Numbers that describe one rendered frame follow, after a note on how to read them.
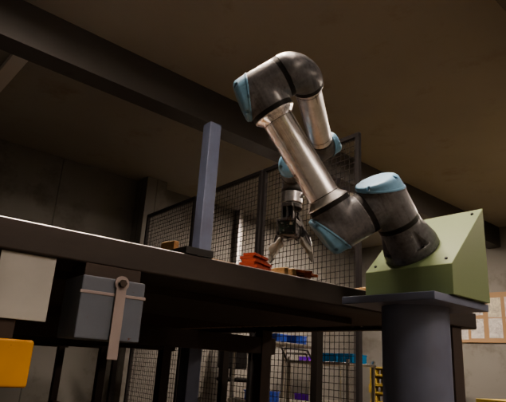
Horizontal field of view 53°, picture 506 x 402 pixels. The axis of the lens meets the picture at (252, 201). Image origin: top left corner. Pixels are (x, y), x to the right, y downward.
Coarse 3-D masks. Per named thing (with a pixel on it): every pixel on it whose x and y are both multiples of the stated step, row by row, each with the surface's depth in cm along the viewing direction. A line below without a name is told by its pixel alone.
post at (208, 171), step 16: (208, 128) 383; (208, 144) 377; (208, 160) 373; (208, 176) 370; (208, 192) 368; (208, 208) 365; (208, 224) 362; (208, 240) 359; (192, 352) 333; (192, 368) 331; (192, 384) 329; (192, 400) 326
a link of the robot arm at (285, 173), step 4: (280, 156) 167; (280, 160) 166; (280, 164) 165; (284, 164) 165; (280, 168) 166; (284, 168) 165; (280, 172) 168; (284, 172) 165; (288, 172) 165; (284, 176) 168; (288, 176) 167; (292, 176) 167; (284, 180) 173; (288, 180) 171; (292, 180) 171
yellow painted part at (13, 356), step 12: (0, 324) 92; (12, 324) 93; (0, 336) 91; (12, 336) 93; (0, 348) 88; (12, 348) 89; (24, 348) 90; (0, 360) 87; (12, 360) 89; (24, 360) 90; (0, 372) 87; (12, 372) 88; (24, 372) 89; (0, 384) 87; (12, 384) 88; (24, 384) 89
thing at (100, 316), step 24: (96, 264) 103; (72, 288) 103; (96, 288) 100; (120, 288) 103; (144, 288) 107; (72, 312) 99; (96, 312) 100; (120, 312) 102; (72, 336) 97; (96, 336) 99; (120, 336) 102
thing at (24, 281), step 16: (0, 256) 93; (16, 256) 95; (32, 256) 97; (0, 272) 93; (16, 272) 94; (32, 272) 96; (48, 272) 98; (0, 288) 92; (16, 288) 94; (32, 288) 95; (48, 288) 97; (0, 304) 92; (16, 304) 93; (32, 304) 95; (48, 304) 97; (32, 320) 94
